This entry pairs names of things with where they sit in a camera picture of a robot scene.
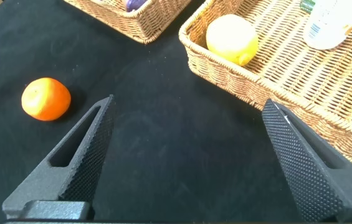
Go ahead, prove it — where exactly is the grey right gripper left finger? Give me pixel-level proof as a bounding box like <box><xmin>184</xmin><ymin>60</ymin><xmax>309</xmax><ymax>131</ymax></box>
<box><xmin>1</xmin><ymin>94</ymin><xmax>118</xmax><ymax>220</ymax></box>

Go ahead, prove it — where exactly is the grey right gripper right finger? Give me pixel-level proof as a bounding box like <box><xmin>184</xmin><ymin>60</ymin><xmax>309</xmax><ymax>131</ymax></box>
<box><xmin>262</xmin><ymin>97</ymin><xmax>352</xmax><ymax>223</ymax></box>

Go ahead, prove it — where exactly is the orange fruit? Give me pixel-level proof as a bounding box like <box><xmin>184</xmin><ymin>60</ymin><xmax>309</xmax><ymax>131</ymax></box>
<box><xmin>21</xmin><ymin>77</ymin><xmax>72</xmax><ymax>122</ymax></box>

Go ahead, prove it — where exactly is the blue capped spray can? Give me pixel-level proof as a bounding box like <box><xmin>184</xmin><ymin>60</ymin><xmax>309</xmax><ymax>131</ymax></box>
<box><xmin>303</xmin><ymin>0</ymin><xmax>352</xmax><ymax>50</ymax></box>

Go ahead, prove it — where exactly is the purple lidded can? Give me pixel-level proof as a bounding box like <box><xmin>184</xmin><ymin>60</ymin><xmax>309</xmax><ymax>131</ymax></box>
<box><xmin>125</xmin><ymin>0</ymin><xmax>148</xmax><ymax>13</ymax></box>

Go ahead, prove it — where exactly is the wicker basket with food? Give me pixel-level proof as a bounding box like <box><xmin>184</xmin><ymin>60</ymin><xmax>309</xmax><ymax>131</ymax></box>
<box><xmin>178</xmin><ymin>0</ymin><xmax>352</xmax><ymax>177</ymax></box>

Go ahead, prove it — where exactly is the wicker basket with spatula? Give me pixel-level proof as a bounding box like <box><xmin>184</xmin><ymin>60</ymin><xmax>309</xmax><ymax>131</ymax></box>
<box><xmin>63</xmin><ymin>0</ymin><xmax>192</xmax><ymax>45</ymax></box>

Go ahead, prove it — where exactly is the black tablecloth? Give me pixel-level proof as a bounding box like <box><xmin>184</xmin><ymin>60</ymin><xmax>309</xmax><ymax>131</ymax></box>
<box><xmin>0</xmin><ymin>0</ymin><xmax>352</xmax><ymax>222</ymax></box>

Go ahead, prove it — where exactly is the yellow lemon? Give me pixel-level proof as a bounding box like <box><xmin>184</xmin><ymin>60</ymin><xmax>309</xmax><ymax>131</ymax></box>
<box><xmin>206</xmin><ymin>14</ymin><xmax>260</xmax><ymax>67</ymax></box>

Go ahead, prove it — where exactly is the green gum pack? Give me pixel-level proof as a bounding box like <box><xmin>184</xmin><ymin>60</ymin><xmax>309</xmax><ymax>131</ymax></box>
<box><xmin>299</xmin><ymin>0</ymin><xmax>316</xmax><ymax>15</ymax></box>

